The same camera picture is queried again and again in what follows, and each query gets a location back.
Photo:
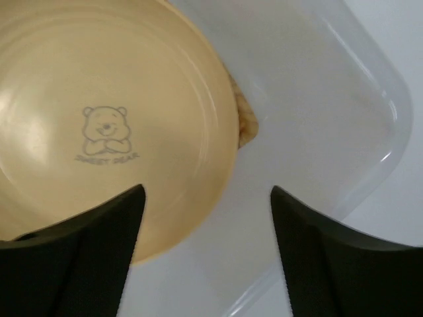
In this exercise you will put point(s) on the triangular woven bamboo tray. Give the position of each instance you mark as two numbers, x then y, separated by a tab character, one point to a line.
248	123

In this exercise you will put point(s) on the clear plastic bin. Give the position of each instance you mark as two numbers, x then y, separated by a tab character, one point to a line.
334	119

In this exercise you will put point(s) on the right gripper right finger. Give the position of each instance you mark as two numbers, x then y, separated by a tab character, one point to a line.
331	269

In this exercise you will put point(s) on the beige bear plate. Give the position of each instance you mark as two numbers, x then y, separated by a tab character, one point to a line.
99	96

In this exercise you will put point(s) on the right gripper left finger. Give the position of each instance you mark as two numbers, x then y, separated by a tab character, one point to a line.
77	267

